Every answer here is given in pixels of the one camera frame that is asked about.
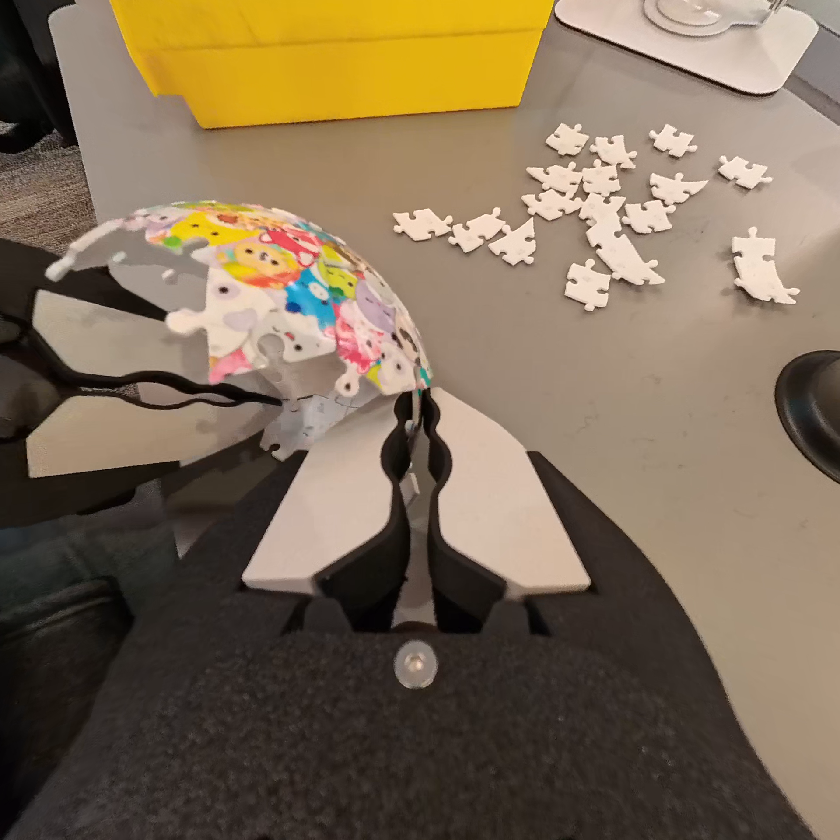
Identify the white flat pad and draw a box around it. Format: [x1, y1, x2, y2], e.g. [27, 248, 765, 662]
[554, 0, 820, 96]

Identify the group of white puzzle pieces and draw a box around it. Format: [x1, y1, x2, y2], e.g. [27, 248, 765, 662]
[392, 122, 802, 312]

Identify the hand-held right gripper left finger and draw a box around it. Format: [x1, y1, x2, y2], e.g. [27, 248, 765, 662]
[241, 394, 411, 595]

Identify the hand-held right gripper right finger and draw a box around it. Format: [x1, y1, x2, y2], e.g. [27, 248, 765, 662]
[420, 387, 592, 601]

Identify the black round puzzle stand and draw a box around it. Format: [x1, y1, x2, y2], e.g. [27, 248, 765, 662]
[774, 350, 840, 487]

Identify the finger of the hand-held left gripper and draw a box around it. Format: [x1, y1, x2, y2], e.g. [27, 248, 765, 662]
[25, 392, 290, 480]
[29, 289, 284, 406]

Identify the partly built colourful puzzle ball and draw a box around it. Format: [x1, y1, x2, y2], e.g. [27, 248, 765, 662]
[45, 200, 434, 463]

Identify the yellow plastic bin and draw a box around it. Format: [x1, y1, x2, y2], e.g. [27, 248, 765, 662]
[108, 0, 555, 130]

